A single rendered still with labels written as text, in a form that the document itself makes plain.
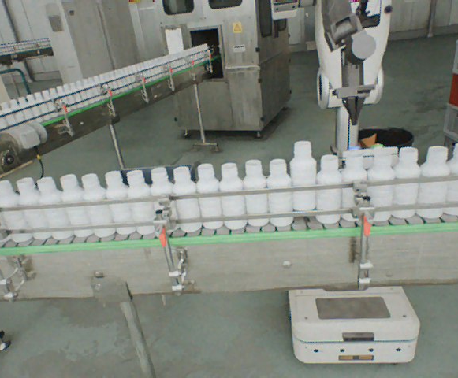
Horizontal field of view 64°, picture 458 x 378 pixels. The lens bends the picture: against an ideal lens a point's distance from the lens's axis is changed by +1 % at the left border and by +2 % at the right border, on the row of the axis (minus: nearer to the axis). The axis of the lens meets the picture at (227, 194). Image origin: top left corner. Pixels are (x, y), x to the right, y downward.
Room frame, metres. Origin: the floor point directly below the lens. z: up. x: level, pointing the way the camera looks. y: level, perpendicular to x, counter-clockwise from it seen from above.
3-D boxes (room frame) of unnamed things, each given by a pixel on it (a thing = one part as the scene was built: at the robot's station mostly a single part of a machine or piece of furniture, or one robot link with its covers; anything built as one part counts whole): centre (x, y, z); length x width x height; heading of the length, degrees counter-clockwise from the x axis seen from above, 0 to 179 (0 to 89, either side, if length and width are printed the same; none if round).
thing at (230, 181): (0.80, -0.01, 1.08); 0.06 x 0.06 x 0.17
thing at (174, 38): (4.78, 0.40, 1.22); 0.23 x 0.04 x 0.32; 65
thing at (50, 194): (0.86, 0.45, 1.08); 0.06 x 0.06 x 0.17
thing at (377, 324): (1.38, -0.50, 0.24); 0.68 x 0.53 x 0.41; 173
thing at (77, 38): (6.87, 2.17, 0.96); 0.82 x 0.50 x 1.91; 155
